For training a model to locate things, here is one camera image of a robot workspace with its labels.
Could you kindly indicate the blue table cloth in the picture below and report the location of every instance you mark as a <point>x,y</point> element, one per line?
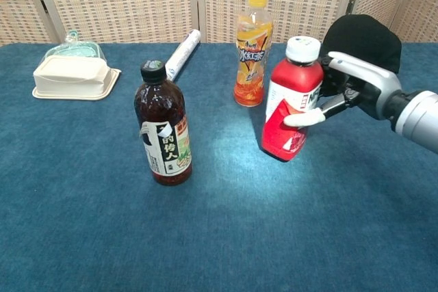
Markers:
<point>239,237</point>

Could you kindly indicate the dark tea bottle black cap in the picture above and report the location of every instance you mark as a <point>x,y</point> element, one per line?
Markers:
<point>161,107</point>

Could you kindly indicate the white rolled film tube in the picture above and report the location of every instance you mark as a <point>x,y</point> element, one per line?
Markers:
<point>183,52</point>

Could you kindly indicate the beige lidded lunch box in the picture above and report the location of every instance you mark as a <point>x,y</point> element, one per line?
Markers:
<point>68,76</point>

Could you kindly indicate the orange iced tea bottle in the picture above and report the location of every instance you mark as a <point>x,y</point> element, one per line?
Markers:
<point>251,59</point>

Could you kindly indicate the red juice bottle white cap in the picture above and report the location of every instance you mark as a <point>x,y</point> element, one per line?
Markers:
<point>294,76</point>

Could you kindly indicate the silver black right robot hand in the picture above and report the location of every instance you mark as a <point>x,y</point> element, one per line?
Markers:
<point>366,73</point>

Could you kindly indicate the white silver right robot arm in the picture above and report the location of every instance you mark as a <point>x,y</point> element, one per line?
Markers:
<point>417,114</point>

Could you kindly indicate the black baseball cap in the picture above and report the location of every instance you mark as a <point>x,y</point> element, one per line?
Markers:
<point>366,35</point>

